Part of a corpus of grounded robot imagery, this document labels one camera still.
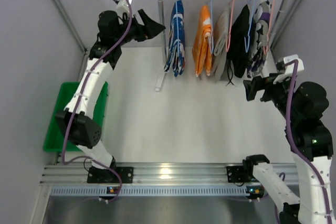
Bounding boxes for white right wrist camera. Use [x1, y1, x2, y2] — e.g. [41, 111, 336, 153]
[276, 55, 305, 79]

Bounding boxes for aluminium mounting rail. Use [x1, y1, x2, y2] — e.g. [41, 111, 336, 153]
[39, 162, 300, 184]

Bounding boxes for orange white trousers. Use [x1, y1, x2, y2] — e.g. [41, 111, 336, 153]
[192, 5, 213, 77]

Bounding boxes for blue patterned trousers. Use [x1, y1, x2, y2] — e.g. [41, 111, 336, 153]
[164, 0, 185, 77]

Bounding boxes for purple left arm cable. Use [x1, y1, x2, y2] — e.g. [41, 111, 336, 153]
[61, 0, 134, 204]

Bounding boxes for pink wire hanger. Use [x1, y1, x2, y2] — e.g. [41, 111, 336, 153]
[225, 0, 236, 52]
[263, 0, 276, 56]

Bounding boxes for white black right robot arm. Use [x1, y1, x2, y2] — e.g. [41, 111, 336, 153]
[243, 74, 335, 223]

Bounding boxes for light blue wire hanger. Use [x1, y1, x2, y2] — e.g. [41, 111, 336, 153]
[174, 0, 182, 60]

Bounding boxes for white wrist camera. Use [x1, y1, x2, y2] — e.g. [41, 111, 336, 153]
[117, 0, 132, 14]
[276, 55, 305, 79]

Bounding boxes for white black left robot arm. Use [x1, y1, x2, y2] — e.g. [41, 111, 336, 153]
[55, 9, 165, 184]

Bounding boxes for purple camouflage trousers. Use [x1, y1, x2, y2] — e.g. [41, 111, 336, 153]
[247, 0, 271, 78]

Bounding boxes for green plastic bin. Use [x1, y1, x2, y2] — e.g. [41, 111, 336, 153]
[43, 82, 108, 152]

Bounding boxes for grey slotted cable duct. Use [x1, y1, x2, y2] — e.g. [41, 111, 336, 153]
[50, 185, 254, 197]

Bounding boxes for beige grey trousers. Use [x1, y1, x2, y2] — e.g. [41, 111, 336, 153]
[212, 5, 231, 82]

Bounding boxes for black trousers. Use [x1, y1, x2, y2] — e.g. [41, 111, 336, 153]
[227, 4, 250, 85]

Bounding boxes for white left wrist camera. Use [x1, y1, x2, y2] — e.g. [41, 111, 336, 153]
[117, 0, 132, 14]

